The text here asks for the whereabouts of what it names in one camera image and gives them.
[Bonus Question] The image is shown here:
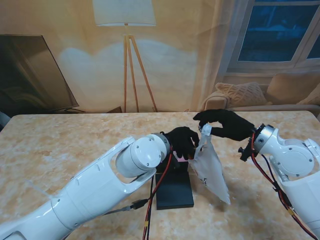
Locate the plain beige pillow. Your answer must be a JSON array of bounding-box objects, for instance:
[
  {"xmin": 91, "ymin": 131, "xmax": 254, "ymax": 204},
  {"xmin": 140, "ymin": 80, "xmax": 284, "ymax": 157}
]
[{"xmin": 265, "ymin": 72, "xmax": 320, "ymax": 105}]

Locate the white plastic bag orange logo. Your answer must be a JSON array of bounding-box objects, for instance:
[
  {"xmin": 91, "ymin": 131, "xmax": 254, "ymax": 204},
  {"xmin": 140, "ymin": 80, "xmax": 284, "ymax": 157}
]
[{"xmin": 187, "ymin": 124, "xmax": 231, "ymax": 206}]

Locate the grey cable with black plug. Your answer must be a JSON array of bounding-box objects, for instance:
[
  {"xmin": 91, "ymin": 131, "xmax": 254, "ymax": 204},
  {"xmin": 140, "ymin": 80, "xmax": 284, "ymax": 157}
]
[{"xmin": 103, "ymin": 198, "xmax": 149, "ymax": 217}]

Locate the black gift box pink inside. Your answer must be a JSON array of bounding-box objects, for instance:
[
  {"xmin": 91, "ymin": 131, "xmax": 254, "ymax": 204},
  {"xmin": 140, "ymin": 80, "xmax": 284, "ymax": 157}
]
[{"xmin": 154, "ymin": 147, "xmax": 190, "ymax": 176}]

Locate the white framed window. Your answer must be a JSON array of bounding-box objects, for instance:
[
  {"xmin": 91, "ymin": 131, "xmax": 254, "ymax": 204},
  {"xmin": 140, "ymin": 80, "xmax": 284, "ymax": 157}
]
[{"xmin": 226, "ymin": 0, "xmax": 320, "ymax": 76}]

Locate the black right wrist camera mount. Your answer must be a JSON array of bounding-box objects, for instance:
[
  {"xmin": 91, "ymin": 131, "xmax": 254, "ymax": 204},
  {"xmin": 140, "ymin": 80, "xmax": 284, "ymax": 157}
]
[{"xmin": 238, "ymin": 144, "xmax": 253, "ymax": 162}]

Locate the cream knitted pillow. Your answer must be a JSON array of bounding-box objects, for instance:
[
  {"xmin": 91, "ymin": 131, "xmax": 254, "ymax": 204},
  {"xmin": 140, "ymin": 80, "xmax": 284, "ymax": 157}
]
[
  {"xmin": 215, "ymin": 81, "xmax": 268, "ymax": 107},
  {"xmin": 296, "ymin": 83, "xmax": 320, "ymax": 106}
]

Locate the red black left arm cable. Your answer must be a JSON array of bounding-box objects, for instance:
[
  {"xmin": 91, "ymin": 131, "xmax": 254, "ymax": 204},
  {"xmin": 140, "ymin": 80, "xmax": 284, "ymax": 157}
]
[{"xmin": 141, "ymin": 149, "xmax": 174, "ymax": 240}]

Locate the beige sofa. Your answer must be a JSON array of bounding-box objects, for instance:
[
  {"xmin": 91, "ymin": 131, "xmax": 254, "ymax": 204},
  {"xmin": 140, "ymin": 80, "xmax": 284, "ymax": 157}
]
[{"xmin": 199, "ymin": 83, "xmax": 320, "ymax": 112}]

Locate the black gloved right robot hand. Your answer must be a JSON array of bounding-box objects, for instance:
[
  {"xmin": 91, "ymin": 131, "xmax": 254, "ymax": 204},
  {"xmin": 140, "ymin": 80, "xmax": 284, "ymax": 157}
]
[{"xmin": 192, "ymin": 108, "xmax": 256, "ymax": 142}]

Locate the dark flat television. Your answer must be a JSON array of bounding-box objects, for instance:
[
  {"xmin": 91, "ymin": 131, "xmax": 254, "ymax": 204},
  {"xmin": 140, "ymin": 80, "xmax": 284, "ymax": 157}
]
[{"xmin": 0, "ymin": 34, "xmax": 80, "ymax": 113}]

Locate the dark grey chair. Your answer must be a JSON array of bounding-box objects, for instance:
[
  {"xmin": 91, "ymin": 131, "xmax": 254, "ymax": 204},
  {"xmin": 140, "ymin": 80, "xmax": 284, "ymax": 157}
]
[{"xmin": 0, "ymin": 110, "xmax": 11, "ymax": 132}]

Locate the tripod floor lamp white shade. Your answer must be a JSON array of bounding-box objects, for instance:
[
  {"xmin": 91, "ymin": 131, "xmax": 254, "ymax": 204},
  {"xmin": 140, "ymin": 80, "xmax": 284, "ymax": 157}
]
[{"xmin": 92, "ymin": 0, "xmax": 159, "ymax": 113}]

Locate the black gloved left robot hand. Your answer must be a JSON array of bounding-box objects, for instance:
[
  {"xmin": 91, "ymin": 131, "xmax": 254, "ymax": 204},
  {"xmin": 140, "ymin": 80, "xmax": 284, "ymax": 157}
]
[{"xmin": 166, "ymin": 126, "xmax": 201, "ymax": 160}]

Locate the black gift box lid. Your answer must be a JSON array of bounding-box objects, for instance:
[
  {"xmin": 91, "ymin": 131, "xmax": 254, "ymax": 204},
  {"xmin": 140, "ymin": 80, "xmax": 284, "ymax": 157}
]
[{"xmin": 154, "ymin": 172, "xmax": 195, "ymax": 211}]

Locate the red black arm cable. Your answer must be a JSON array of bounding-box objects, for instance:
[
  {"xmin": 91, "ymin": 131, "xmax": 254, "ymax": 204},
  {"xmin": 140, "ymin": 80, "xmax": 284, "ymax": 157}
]
[
  {"xmin": 247, "ymin": 133, "xmax": 318, "ymax": 240},
  {"xmin": 141, "ymin": 149, "xmax": 174, "ymax": 240}
]

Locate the sheer cream curtain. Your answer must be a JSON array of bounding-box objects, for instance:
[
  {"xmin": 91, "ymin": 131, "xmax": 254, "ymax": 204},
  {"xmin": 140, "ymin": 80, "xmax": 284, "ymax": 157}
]
[{"xmin": 192, "ymin": 0, "xmax": 253, "ymax": 112}]

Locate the red black right arm cable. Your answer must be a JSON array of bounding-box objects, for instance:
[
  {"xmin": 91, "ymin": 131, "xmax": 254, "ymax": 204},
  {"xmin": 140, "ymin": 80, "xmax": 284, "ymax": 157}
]
[{"xmin": 247, "ymin": 133, "xmax": 318, "ymax": 240}]

